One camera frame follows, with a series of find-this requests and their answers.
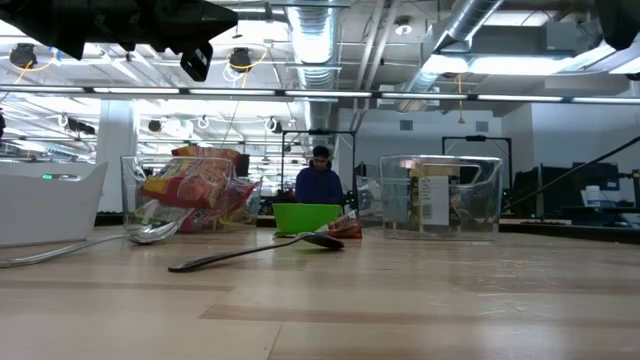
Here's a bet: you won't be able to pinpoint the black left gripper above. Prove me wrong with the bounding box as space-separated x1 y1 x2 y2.
84 0 240 83

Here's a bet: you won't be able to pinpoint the red and yellow ramen packet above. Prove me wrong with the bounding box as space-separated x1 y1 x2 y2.
141 145 240 210

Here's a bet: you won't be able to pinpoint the red-edged ramen noodle packet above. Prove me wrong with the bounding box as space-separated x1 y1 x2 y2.
179 177 262 233

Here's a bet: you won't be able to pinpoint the tan-lid spice jar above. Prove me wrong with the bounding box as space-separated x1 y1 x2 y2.
408 166 462 229

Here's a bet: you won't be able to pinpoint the black ceiling spotlight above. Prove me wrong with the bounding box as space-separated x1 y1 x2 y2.
8 42 39 70
228 47 254 74

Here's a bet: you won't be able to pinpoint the white pillar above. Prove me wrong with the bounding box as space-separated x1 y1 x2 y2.
96 99 139 214

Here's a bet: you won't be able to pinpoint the long ceiling light bar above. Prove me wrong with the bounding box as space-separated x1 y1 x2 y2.
0 83 640 105

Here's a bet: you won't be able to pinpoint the clear plastic bin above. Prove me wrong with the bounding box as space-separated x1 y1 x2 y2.
119 154 264 234
378 154 504 241

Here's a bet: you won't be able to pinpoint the person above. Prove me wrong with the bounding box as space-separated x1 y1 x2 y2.
293 144 346 206

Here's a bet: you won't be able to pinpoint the silver metal spoon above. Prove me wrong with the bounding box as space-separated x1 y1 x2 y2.
0 219 180 269

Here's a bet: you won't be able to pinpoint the green plastic bowl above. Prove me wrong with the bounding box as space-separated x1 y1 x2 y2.
272 202 344 236

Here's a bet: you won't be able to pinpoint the white plastic bin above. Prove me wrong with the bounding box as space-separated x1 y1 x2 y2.
0 160 109 249

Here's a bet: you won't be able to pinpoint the dark desk monitors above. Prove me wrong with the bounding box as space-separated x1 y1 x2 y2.
512 162 621 209

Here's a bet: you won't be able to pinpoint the silver ventilation duct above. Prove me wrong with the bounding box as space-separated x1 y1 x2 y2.
284 0 347 151
399 0 504 97

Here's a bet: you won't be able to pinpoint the black metal frame rig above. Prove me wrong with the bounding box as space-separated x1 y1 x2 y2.
442 134 514 201
280 128 357 190

